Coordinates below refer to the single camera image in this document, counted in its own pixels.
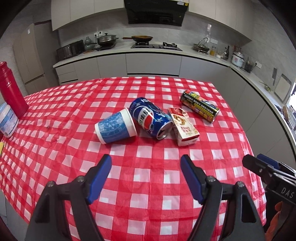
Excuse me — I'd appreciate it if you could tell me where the white blue plastic jar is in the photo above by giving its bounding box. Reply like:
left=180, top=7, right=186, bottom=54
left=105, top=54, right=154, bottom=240
left=0, top=102, right=19, bottom=138

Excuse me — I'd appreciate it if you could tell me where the blue pepsi can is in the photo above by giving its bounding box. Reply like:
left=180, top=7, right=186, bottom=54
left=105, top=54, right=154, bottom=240
left=129, top=97, right=173, bottom=140

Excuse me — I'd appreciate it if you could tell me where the gas stove top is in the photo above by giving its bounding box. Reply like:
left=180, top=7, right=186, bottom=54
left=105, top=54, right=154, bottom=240
left=132, top=42, right=182, bottom=51

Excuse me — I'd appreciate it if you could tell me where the right hand orange glove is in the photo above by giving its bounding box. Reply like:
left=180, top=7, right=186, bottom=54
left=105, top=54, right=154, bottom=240
left=265, top=201, right=283, bottom=241

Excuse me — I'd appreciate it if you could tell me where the small black yellow can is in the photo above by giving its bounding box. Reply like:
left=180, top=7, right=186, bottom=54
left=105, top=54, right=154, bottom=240
left=180, top=89, right=220, bottom=123

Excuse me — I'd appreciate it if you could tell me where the yellow small packet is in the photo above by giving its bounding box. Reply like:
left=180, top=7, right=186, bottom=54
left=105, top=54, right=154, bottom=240
left=0, top=142, right=4, bottom=156

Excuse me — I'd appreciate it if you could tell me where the sink faucet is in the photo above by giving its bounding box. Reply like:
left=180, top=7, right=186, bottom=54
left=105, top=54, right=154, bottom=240
left=193, top=37, right=210, bottom=54

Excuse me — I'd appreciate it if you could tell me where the frying pan on stove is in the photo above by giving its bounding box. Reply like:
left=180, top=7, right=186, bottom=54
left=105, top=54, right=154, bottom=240
left=122, top=35, right=153, bottom=43

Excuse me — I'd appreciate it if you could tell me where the red thermos bottle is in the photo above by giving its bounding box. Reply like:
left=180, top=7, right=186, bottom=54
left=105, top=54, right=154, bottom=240
left=0, top=61, right=29, bottom=120

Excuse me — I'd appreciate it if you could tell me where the black range hood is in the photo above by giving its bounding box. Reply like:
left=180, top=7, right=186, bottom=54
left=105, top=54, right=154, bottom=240
left=124, top=0, right=189, bottom=27

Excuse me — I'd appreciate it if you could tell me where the red white checkered tablecloth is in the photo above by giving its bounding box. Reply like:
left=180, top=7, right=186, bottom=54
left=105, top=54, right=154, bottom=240
left=1, top=77, right=266, bottom=240

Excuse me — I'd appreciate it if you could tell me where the beige refrigerator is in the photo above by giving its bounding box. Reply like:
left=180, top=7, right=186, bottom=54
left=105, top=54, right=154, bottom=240
left=13, top=20, right=59, bottom=94

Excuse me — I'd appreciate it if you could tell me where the lidded cooking pot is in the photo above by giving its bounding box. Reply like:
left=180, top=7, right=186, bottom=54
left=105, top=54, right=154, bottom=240
left=97, top=33, right=118, bottom=47

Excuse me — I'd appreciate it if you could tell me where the cutting board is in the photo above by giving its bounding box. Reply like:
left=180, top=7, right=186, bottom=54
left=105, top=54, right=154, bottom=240
left=274, top=74, right=292, bottom=103

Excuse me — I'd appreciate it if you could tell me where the white rice cooker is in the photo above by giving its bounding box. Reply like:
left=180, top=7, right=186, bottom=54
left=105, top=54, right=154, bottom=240
left=231, top=52, right=244, bottom=68

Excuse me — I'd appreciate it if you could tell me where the black microwave oven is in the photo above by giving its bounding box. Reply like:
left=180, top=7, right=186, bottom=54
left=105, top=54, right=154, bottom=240
left=56, top=40, right=85, bottom=61

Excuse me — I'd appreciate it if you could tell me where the small milk carton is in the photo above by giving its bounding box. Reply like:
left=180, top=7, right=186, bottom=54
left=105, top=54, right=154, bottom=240
left=168, top=108, right=200, bottom=147

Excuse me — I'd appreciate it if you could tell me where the light blue paper cup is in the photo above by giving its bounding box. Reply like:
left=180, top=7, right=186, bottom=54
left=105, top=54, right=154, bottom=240
left=95, top=108, right=137, bottom=144

